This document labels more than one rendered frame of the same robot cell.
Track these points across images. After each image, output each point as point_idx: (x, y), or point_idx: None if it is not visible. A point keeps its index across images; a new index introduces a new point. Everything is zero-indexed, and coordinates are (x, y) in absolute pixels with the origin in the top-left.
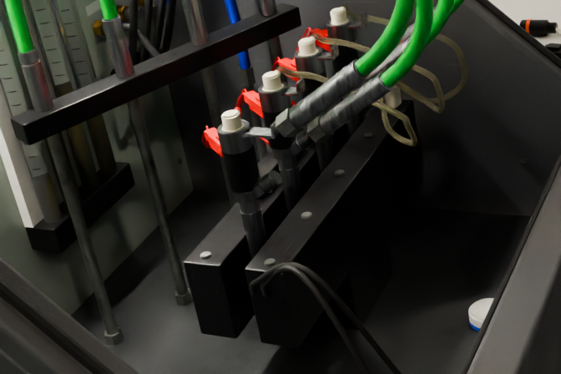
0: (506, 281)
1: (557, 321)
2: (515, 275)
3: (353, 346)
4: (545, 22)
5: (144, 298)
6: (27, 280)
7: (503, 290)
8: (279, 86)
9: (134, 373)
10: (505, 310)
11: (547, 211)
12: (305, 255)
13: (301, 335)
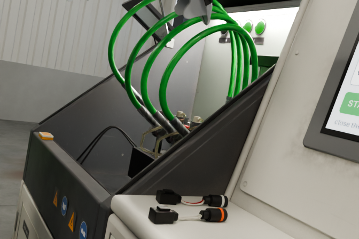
0: (75, 160)
1: (55, 175)
2: (73, 160)
3: (92, 141)
4: (207, 208)
5: None
6: (112, 77)
7: (73, 159)
8: (176, 115)
9: (91, 90)
10: (66, 155)
11: (85, 173)
12: (138, 153)
13: (129, 173)
